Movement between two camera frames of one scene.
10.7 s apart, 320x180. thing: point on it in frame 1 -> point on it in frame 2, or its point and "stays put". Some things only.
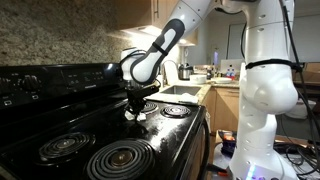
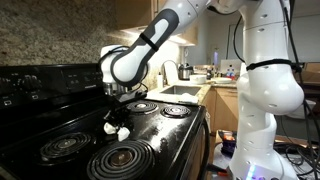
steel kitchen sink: (178, 89) stays put
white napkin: (140, 117) -> (122, 133)
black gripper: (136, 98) -> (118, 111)
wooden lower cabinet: (223, 109) stays put
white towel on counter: (188, 97) stays put
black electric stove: (68, 122) stays put
